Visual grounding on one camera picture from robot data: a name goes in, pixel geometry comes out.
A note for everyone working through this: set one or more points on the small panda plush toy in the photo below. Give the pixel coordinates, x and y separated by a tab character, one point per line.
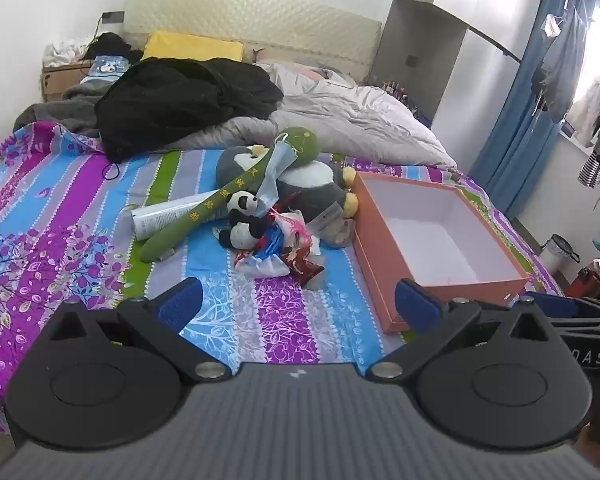
244	203

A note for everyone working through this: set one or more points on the black jacket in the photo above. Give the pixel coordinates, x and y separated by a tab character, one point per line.
170	100

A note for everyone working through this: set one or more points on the blue wipes packet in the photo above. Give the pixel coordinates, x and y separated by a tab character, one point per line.
107	66

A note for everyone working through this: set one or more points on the grey penguin plush toy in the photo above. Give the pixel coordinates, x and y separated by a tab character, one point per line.
310	185

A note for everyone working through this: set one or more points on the white spray bottle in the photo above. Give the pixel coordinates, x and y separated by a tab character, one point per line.
155	220

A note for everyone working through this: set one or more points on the row of small bottles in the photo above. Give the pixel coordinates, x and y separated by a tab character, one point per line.
405	100

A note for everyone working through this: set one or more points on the red container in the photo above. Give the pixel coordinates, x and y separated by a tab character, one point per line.
585	284

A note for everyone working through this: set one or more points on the yellow pillow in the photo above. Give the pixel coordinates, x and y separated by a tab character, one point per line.
190	46

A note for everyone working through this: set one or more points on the white trash bin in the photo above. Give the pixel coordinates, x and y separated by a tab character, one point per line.
555	255

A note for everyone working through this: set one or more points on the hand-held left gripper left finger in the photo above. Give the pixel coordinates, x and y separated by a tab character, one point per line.
182	301

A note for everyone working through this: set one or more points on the clear zip bag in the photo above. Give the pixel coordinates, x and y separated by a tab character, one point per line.
337	227

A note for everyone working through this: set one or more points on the light grey duvet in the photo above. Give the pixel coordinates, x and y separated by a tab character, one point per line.
355	115

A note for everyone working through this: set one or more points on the cream quilted headboard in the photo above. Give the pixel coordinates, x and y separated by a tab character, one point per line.
255	20

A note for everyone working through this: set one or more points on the floral striped bedsheet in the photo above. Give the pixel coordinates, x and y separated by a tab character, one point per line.
55	220

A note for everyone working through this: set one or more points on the hanging striped garment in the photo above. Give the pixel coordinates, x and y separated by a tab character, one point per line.
592	170

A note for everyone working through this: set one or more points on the white crumpled cloth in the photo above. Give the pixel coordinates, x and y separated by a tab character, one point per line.
65	52

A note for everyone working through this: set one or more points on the brown cardboard box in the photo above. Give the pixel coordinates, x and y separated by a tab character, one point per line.
60	80

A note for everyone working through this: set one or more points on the red foil packet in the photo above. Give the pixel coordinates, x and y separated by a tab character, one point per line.
305	267

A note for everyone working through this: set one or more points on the black cloth bag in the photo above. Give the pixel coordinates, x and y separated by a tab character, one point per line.
112	45

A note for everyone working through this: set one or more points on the long green plush toy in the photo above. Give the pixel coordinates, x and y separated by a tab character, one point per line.
190	217

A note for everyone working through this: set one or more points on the wall socket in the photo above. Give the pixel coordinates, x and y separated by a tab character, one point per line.
113	17

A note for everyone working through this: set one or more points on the pink pillow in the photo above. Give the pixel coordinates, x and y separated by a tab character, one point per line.
280	57

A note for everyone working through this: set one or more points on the hanging grey-blue jacket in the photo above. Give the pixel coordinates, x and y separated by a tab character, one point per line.
562	70

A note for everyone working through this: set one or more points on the blue face mask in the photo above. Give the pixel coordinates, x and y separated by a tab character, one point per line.
277	170

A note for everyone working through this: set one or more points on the dark grey blanket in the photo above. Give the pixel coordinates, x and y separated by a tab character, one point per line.
55	110

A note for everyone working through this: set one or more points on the grey wall switch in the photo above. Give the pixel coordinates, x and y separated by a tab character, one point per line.
412	60

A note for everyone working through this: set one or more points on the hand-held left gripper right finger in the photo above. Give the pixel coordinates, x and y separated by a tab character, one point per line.
417	306

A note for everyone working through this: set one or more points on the orange cardboard box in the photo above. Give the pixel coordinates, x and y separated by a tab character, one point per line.
430	240

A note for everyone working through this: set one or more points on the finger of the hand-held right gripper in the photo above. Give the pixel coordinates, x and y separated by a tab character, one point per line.
590	326
560	301

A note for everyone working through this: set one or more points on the blue curtain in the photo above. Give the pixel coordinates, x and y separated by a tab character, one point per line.
515	125

